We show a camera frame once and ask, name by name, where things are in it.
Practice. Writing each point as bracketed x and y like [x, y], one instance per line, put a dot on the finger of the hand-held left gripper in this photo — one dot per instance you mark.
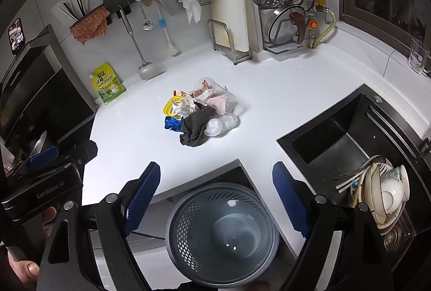
[84, 151]
[43, 154]

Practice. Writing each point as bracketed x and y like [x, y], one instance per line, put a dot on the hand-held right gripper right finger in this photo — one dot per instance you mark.
[289, 200]

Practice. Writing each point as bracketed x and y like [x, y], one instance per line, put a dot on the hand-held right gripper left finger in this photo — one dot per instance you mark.
[143, 196]

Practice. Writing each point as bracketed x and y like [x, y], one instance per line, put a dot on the grey perforated waste basket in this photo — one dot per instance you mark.
[219, 233]

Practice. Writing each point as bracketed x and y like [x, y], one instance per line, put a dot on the blue plastic scrap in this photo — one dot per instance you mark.
[171, 123]

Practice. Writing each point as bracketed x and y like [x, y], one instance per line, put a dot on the dark cloth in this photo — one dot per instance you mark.
[197, 127]

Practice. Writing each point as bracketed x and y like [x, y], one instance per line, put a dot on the yellow plastic lid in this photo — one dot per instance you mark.
[168, 108]

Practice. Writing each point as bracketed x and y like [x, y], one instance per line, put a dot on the paper ball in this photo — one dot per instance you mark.
[185, 108]

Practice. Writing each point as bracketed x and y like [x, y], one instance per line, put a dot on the clear plastic packaging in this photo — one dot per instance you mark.
[224, 124]

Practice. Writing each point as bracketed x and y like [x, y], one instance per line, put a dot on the red and white snack wrapper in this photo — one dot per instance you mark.
[187, 94]

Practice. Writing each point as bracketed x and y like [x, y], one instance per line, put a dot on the pink paper sheet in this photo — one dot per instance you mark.
[217, 100]

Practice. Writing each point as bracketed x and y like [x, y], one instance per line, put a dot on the clear plastic cup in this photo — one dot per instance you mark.
[219, 89]

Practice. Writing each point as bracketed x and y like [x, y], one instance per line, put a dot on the person's left hand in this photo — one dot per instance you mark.
[22, 269]

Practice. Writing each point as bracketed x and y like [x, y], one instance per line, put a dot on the metal pan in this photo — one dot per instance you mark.
[37, 144]

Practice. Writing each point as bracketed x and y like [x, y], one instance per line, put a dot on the chopsticks in sink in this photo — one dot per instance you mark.
[348, 182]

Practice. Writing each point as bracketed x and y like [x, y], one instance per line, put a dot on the black range hood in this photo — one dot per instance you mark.
[33, 92]

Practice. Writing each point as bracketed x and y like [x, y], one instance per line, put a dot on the yellow seasoning pouch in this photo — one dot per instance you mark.
[107, 84]

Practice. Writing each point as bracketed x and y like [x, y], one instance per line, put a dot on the black kitchen sink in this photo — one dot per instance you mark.
[336, 139]

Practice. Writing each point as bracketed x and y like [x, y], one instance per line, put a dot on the cream plate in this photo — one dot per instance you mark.
[370, 196]

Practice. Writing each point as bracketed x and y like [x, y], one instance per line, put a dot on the plain white bowl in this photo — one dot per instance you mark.
[392, 198]

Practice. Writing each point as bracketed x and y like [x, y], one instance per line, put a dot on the grey ladle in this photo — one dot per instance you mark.
[148, 70]

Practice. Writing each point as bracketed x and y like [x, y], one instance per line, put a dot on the patterned white bowl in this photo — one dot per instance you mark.
[397, 174]

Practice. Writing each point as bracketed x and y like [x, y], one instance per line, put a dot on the sink drain strainer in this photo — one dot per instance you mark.
[394, 238]

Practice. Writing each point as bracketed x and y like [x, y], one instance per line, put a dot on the smartphone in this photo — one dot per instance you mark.
[16, 35]

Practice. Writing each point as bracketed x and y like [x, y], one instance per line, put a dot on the orange dish cloth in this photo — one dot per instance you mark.
[89, 25]

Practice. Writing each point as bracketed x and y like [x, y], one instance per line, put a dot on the small metal spoon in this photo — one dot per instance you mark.
[146, 25]

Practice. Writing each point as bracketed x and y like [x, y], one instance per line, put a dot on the bundle of chopsticks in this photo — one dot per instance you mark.
[72, 9]

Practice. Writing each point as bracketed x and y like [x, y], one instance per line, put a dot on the bottle brush with blue grip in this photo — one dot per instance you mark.
[163, 25]

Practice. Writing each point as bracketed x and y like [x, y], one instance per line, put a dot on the metal lid rack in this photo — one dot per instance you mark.
[286, 49]

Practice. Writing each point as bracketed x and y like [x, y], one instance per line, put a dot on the metal cutting board rack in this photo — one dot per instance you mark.
[232, 53]

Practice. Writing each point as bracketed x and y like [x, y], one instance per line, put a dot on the glass pot lid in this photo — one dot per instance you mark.
[283, 28]

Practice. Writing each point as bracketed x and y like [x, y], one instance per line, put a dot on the white hanging cloth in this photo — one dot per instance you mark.
[190, 1]

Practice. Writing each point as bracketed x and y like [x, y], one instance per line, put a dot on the clear drinking glass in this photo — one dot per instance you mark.
[418, 57]

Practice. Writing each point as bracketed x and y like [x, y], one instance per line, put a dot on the gas valve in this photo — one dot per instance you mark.
[320, 4]

